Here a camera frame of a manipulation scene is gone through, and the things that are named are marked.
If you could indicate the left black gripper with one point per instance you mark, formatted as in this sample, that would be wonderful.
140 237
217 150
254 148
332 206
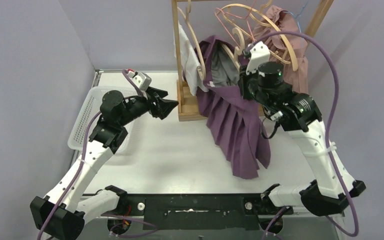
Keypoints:
153 102

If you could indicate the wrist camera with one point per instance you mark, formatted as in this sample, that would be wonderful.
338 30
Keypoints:
140 79
257 53

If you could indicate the pink garment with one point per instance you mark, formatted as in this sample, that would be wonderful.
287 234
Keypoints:
285 22

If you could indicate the white skirt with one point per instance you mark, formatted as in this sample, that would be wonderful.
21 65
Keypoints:
190 63

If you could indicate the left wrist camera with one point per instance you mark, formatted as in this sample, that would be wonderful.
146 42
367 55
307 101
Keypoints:
140 79

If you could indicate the purple garment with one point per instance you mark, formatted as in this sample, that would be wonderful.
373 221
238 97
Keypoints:
234 122

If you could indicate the wooden hanger rack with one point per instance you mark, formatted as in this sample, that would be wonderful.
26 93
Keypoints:
188 104

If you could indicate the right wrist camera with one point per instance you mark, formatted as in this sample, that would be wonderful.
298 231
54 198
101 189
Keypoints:
257 53

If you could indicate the white plastic basket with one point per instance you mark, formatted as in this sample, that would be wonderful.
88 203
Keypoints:
91 106

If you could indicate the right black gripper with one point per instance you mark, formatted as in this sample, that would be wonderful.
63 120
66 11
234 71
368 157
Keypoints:
246 75

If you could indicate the pink wire hanger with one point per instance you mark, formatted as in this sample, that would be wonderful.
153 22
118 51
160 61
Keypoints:
235 19

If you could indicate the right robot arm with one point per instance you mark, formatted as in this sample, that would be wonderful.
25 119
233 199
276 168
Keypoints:
333 188

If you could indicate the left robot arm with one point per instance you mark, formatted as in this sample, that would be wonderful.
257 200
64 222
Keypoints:
61 213

